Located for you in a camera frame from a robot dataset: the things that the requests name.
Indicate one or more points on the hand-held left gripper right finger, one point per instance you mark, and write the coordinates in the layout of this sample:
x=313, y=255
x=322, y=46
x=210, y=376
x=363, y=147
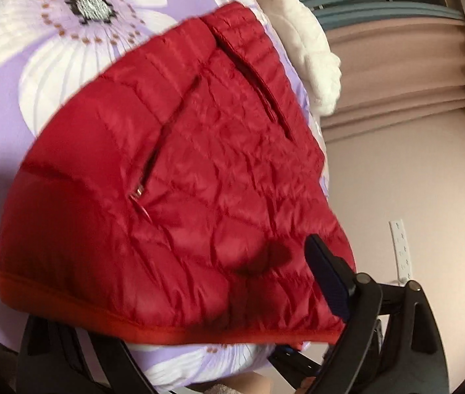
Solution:
x=327, y=273

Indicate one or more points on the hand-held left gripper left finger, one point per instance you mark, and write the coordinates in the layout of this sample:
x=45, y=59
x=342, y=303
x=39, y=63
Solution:
x=54, y=357

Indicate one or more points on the red puffer jacket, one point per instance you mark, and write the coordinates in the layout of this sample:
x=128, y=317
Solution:
x=183, y=197

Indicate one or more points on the white power strip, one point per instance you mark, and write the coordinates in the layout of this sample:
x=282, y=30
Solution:
x=403, y=250

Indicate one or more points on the pink curtain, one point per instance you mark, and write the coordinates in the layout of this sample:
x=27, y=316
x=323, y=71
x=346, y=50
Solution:
x=396, y=69

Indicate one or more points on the white plush goose toy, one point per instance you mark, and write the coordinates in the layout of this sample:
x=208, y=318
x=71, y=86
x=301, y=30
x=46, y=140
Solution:
x=306, y=41

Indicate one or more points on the purple floral bedsheet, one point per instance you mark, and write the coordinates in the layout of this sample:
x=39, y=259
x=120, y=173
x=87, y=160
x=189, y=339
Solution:
x=15, y=102

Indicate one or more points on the teal curtain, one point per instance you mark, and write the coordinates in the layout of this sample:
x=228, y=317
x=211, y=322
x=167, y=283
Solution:
x=380, y=10

